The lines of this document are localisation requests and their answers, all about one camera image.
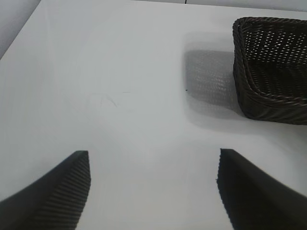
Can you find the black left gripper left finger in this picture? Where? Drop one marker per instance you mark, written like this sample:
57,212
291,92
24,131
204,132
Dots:
48,201

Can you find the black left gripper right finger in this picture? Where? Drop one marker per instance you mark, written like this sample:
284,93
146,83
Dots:
261,203

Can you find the dark brown wicker basket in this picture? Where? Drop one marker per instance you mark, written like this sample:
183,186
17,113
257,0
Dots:
263,112

